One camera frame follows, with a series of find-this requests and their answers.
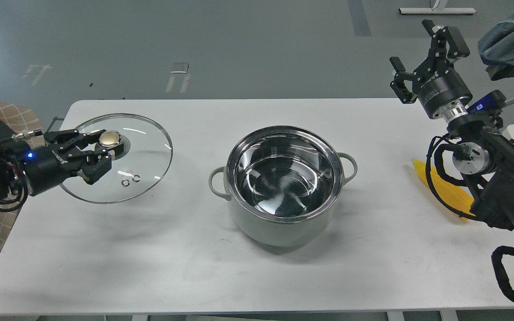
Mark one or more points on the glass pot lid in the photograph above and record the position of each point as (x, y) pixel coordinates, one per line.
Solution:
(145, 159)

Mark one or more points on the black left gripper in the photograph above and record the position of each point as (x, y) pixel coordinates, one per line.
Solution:
(46, 167)

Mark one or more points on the grey steel cooking pot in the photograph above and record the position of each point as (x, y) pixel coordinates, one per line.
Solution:
(282, 183)

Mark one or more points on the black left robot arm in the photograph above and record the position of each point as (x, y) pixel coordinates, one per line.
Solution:
(13, 147)

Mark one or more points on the yellow corn cob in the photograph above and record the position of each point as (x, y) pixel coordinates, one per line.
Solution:
(452, 195)

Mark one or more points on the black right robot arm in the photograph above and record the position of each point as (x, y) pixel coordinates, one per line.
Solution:
(473, 153)

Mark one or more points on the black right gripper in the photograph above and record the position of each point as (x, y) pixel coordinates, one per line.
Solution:
(435, 82)

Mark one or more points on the white floor bar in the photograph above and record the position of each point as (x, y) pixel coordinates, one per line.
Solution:
(437, 11)

